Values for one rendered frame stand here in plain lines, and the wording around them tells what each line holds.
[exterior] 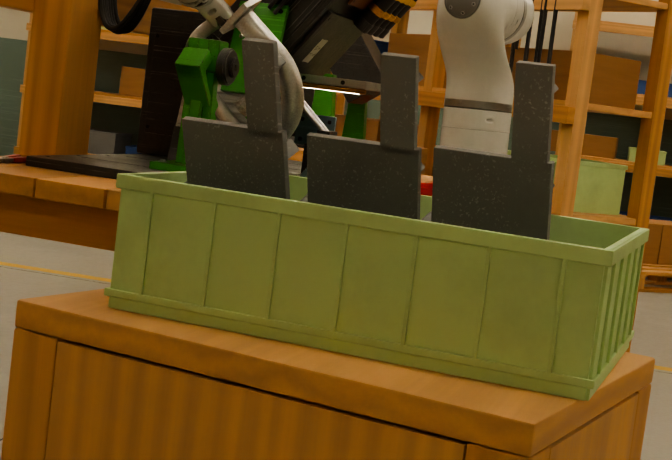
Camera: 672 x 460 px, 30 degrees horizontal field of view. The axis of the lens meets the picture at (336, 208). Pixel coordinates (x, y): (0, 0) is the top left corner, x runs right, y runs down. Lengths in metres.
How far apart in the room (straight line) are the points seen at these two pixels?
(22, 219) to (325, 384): 1.13
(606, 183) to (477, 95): 3.41
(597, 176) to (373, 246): 4.09
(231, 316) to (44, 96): 1.27
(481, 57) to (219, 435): 0.95
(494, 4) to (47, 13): 1.03
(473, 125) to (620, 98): 3.42
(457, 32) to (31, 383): 0.96
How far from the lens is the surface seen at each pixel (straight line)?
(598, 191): 5.53
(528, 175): 1.52
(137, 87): 11.90
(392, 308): 1.46
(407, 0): 3.02
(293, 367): 1.39
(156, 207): 1.57
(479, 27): 2.13
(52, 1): 2.72
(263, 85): 1.58
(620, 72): 5.56
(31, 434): 1.62
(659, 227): 9.64
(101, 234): 2.31
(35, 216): 2.38
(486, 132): 2.17
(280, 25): 2.78
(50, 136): 2.71
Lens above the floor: 1.09
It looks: 5 degrees down
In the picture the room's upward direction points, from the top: 7 degrees clockwise
